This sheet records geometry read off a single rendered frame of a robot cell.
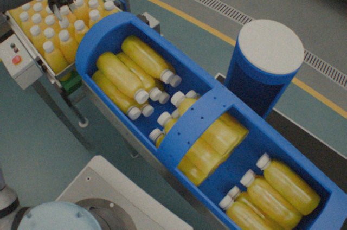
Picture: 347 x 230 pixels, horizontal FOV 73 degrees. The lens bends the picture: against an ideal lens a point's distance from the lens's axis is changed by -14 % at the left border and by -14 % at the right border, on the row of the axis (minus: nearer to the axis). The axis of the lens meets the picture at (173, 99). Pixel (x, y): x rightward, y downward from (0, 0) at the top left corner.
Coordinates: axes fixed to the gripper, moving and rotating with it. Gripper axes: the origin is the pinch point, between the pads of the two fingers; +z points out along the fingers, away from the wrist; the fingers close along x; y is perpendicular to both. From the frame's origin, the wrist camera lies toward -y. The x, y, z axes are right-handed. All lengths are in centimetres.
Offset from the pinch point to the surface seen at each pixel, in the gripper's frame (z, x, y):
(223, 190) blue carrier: 14, -2, 86
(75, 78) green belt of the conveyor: 21.9, -9.9, 13.1
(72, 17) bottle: 5.6, 3.0, -2.2
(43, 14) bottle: 5.6, -5.2, -14.7
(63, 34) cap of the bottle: 1.2, -6.1, 8.3
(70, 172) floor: 113, -45, 7
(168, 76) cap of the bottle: -2, 8, 51
